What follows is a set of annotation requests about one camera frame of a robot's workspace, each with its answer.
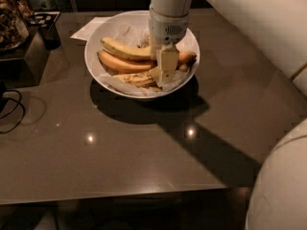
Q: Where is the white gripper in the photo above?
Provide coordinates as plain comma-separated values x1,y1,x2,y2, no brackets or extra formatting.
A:
149,7,189,83

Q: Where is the spotted yellow banana front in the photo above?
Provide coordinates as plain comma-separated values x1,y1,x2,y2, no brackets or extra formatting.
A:
113,68,156,87

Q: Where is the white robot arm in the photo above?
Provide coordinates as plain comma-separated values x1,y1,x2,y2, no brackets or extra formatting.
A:
150,0,307,230

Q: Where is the yellow banana top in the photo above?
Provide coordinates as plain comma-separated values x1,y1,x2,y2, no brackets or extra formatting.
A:
101,37,152,61

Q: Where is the orange banana right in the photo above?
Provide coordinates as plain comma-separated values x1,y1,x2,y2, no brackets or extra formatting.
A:
178,51,197,65

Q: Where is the white paper bowl liner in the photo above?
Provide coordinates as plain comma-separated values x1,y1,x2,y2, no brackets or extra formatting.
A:
97,11,199,99

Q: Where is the white ceramic bowl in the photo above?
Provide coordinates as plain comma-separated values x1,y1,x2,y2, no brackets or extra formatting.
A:
84,11,201,100

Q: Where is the orange-yellow banana middle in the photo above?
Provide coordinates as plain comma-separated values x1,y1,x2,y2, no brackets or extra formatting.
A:
97,50,156,74

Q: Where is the white paper sheet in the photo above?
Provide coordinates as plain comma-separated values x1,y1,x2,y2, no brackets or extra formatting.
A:
70,17,108,41

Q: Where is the black patterned holder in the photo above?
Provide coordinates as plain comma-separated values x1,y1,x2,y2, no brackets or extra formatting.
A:
28,11,61,51

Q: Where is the dark square box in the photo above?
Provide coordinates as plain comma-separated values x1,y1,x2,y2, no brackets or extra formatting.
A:
0,27,49,88

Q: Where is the glass jar with snacks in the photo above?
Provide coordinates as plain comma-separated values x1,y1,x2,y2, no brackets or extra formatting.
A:
0,0,30,52

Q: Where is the black cable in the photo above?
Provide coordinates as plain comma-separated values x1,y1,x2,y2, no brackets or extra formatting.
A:
0,81,27,135

